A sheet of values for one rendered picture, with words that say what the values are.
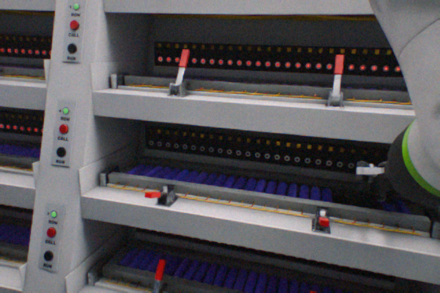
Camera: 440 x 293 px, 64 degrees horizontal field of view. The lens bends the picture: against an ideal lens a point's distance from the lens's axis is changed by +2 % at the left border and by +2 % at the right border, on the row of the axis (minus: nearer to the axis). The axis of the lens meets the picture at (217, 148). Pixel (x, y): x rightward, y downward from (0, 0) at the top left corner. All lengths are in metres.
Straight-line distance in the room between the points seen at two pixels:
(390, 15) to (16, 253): 0.81
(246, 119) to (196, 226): 0.20
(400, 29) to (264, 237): 0.38
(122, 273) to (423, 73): 0.63
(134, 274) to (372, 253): 0.43
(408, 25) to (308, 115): 0.29
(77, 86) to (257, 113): 0.34
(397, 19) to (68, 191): 0.59
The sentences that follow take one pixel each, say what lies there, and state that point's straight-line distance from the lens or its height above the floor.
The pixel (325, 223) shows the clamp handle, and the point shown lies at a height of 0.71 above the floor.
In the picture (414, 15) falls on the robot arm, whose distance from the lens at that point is 0.29.
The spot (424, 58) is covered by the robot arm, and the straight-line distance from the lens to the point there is 0.29.
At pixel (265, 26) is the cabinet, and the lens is 0.81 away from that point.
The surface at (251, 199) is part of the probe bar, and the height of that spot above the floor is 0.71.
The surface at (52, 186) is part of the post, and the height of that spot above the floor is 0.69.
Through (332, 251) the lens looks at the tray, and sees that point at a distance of 0.58.
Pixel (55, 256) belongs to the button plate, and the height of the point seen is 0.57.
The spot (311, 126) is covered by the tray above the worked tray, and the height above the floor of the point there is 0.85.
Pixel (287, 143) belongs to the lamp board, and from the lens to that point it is 0.72.
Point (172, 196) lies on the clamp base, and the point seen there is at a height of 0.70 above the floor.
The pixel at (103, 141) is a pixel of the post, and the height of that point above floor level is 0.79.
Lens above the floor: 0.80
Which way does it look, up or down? level
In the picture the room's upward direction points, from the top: 6 degrees clockwise
